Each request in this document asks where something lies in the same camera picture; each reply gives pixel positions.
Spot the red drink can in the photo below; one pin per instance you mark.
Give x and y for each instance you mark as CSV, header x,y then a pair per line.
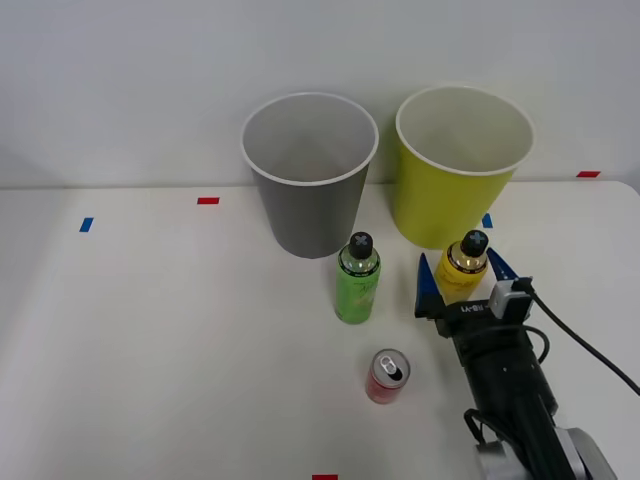
x,y
381,392

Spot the green plastic bottle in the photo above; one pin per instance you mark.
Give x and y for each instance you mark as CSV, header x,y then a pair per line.
x,y
357,295

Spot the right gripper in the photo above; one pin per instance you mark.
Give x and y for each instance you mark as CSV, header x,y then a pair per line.
x,y
480,330

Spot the grey plastic waste bin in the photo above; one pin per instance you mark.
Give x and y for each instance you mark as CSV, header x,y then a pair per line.
x,y
310,215

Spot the yellow-green plastic waste bin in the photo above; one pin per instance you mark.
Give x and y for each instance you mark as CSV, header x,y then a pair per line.
x,y
440,205

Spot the yellow plastic bottle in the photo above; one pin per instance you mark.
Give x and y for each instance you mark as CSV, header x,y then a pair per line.
x,y
457,282

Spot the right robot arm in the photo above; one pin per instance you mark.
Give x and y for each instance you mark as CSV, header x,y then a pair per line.
x,y
515,395

